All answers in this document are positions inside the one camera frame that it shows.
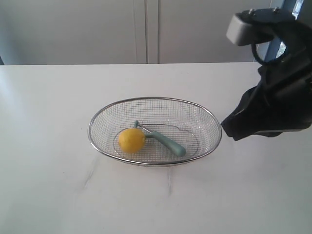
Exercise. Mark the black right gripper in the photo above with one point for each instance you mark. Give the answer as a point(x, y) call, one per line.
point(286, 85)

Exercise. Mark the teal handled peeler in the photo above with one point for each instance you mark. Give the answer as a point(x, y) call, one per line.
point(174, 147)

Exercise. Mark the yellow lemon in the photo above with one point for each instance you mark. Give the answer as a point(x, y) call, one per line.
point(131, 140)

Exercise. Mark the white cabinet doors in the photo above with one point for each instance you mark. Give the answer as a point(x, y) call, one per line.
point(121, 31)

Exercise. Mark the oval wire mesh basket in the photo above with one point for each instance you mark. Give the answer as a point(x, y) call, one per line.
point(176, 131)

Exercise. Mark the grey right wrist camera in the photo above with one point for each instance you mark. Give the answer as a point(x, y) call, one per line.
point(253, 27)

